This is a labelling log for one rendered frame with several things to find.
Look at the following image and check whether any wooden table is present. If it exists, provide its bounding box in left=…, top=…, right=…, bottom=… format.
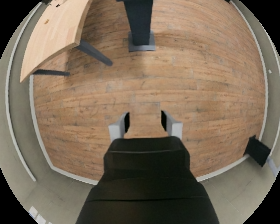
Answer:
left=19, top=0, right=114, bottom=84

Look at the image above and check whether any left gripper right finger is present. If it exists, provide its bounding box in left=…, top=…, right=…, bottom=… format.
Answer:
left=160, top=109, right=184, bottom=140

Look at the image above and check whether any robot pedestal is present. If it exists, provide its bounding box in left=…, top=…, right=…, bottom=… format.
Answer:
left=117, top=0, right=157, bottom=53

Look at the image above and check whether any white paper sheet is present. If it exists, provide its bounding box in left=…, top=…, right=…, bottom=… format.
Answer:
left=28, top=206, right=39, bottom=218
left=35, top=213, right=47, bottom=224

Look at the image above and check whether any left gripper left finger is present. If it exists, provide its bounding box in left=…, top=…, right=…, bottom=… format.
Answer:
left=108, top=111, right=131, bottom=141

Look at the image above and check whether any black box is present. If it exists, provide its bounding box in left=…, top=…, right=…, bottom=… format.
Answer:
left=243, top=134, right=273, bottom=168

